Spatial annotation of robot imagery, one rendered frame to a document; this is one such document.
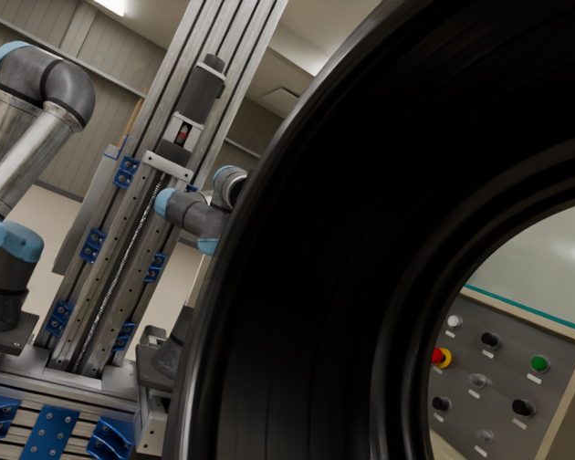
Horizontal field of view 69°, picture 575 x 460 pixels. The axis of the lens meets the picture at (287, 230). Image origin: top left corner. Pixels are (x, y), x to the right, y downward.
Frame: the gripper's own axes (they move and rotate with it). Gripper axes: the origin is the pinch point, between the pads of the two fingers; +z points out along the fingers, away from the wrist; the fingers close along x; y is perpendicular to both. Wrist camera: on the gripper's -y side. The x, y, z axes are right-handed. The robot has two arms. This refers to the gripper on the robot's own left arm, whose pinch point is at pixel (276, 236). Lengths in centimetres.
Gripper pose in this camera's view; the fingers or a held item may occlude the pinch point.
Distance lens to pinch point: 62.0
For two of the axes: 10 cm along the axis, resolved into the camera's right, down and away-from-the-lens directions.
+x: 8.2, 3.7, 4.4
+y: 4.6, -8.8, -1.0
